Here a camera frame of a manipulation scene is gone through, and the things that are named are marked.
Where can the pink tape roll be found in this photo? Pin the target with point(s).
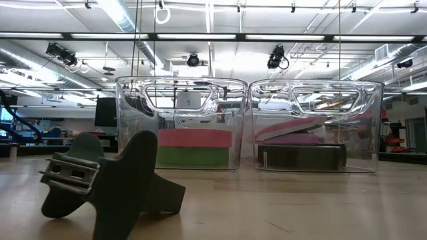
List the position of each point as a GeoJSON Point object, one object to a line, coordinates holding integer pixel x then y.
{"type": "Point", "coordinates": [193, 138]}

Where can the green tape roll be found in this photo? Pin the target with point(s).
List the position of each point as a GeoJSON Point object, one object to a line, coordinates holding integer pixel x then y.
{"type": "Point", "coordinates": [193, 156]}

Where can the pink stapler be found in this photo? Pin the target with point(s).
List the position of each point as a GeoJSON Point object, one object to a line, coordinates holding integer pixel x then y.
{"type": "Point", "coordinates": [287, 126]}

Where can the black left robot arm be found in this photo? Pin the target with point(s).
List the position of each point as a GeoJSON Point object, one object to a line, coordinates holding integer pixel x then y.
{"type": "Point", "coordinates": [4, 98]}

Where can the white sign board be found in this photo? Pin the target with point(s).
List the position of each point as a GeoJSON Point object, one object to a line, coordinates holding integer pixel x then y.
{"type": "Point", "coordinates": [189, 100]}

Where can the clear plastic bin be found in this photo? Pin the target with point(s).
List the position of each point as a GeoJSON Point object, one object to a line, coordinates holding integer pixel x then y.
{"type": "Point", "coordinates": [372, 116]}
{"type": "Point", "coordinates": [130, 113]}

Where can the black overhead light beam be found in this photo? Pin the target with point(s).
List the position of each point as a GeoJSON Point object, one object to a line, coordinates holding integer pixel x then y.
{"type": "Point", "coordinates": [151, 36]}

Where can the dark grey cross-shaped part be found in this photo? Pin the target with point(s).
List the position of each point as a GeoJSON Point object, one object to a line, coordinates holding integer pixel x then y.
{"type": "Point", "coordinates": [126, 186]}

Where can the black ceiling spotlight pair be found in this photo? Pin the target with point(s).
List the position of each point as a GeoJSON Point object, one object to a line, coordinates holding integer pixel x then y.
{"type": "Point", "coordinates": [63, 55]}

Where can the white ceiling vent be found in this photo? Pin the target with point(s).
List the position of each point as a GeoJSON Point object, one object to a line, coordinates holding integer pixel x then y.
{"type": "Point", "coordinates": [382, 52]}

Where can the orange and black stand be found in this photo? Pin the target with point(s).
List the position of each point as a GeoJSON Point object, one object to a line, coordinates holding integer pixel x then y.
{"type": "Point", "coordinates": [394, 141]}

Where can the grey door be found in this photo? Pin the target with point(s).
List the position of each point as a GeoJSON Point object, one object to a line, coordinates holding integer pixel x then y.
{"type": "Point", "coordinates": [415, 133]}

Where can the round black ceiling camera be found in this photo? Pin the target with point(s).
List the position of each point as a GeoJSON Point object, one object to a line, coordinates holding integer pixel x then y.
{"type": "Point", "coordinates": [193, 60]}

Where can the silver ceiling duct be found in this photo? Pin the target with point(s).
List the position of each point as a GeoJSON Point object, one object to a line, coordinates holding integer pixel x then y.
{"type": "Point", "coordinates": [123, 20]}

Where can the black wall camera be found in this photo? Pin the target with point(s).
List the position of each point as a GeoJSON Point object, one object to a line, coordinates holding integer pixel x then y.
{"type": "Point", "coordinates": [405, 63]}

